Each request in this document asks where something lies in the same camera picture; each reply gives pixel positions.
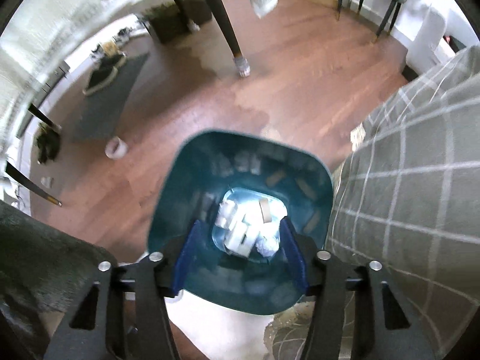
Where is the grey armchair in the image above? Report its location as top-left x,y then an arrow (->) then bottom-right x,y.
402,6 -> 479,81

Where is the dark shoe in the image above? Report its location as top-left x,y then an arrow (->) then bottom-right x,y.
83,53 -> 127,96

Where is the dark floor mat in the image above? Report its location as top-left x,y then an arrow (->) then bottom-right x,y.
72,53 -> 150,141

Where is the beige tablecloth side table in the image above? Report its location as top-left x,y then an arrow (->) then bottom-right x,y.
0,0 -> 279,151

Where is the grey checked round tablecloth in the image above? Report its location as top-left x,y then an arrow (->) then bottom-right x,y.
263,44 -> 480,360

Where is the dark table leg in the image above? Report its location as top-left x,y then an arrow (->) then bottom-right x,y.
205,0 -> 251,78

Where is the teal plastic trash bin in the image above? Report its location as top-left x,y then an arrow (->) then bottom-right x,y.
147,130 -> 334,315

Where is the white cardboard box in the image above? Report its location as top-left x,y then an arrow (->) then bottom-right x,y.
215,200 -> 260,258

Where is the tape roll on floor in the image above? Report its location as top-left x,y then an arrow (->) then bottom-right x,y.
105,136 -> 128,160

